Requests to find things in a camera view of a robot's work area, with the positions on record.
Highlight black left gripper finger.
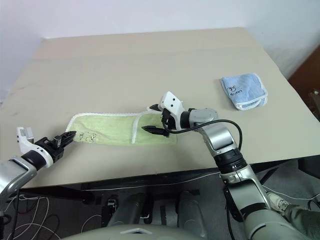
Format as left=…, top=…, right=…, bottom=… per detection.
left=61, top=133, right=77, bottom=148
left=55, top=130, right=78, bottom=142

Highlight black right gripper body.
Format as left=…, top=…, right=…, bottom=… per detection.
left=161, top=108, right=177, bottom=131

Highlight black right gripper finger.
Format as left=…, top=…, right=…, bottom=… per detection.
left=149, top=103, right=165, bottom=113
left=141, top=124, right=171, bottom=137

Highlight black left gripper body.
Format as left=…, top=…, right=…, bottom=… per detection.
left=34, top=134, right=67, bottom=162

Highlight green towel with duck embroidery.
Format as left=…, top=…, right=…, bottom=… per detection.
left=65, top=106, right=179, bottom=146

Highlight folded blue towel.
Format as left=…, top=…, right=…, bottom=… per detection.
left=219, top=72, right=269, bottom=112

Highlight dark grey rounded robot leg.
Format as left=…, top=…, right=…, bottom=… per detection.
left=176, top=191, right=208, bottom=238
left=107, top=192, right=151, bottom=231

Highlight light grey robot body shell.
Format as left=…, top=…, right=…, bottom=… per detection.
left=62, top=223, right=181, bottom=240

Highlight white sneaker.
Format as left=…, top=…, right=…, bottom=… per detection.
left=266, top=191, right=291, bottom=213

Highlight person's leg olive trousers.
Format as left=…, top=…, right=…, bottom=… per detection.
left=284, top=203, right=320, bottom=238

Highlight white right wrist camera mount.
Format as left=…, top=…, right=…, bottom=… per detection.
left=159, top=91, right=185, bottom=131

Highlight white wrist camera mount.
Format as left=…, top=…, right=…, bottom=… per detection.
left=15, top=126, right=55, bottom=167
left=159, top=91, right=185, bottom=131

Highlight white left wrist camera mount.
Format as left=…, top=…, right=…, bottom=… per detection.
left=15, top=126, right=55, bottom=167

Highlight thin white cable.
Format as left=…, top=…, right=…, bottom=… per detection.
left=81, top=176, right=222, bottom=192

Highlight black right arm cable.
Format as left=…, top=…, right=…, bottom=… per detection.
left=169, top=119, right=244, bottom=153

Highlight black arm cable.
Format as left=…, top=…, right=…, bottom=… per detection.
left=169, top=119, right=244, bottom=153
left=0, top=188, right=21, bottom=240

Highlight black table frame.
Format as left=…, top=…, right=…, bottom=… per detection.
left=18, top=159, right=281, bottom=204

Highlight white floor cable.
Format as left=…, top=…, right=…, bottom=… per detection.
left=0, top=194, right=63, bottom=240

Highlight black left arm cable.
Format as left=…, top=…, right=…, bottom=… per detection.
left=0, top=188, right=21, bottom=240

